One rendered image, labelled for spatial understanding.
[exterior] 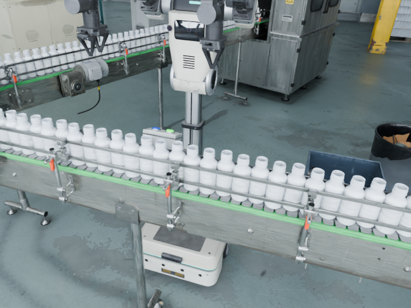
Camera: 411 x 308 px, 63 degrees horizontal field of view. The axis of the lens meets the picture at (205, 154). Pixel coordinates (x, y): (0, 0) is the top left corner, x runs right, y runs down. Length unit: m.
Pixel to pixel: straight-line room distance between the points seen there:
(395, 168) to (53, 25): 4.36
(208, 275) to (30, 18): 3.98
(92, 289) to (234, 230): 1.23
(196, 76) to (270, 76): 3.26
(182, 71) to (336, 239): 1.02
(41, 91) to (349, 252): 2.06
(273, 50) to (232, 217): 3.77
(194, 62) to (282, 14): 3.12
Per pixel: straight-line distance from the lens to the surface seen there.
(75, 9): 1.25
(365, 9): 13.05
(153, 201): 1.27
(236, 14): 1.61
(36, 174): 1.53
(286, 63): 4.73
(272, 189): 1.11
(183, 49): 1.65
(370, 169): 1.72
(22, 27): 5.00
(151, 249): 2.07
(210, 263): 1.98
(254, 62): 4.94
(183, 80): 1.69
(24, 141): 1.51
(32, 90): 2.48
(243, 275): 2.26
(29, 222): 2.81
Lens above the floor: 1.72
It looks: 31 degrees down
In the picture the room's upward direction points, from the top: 3 degrees clockwise
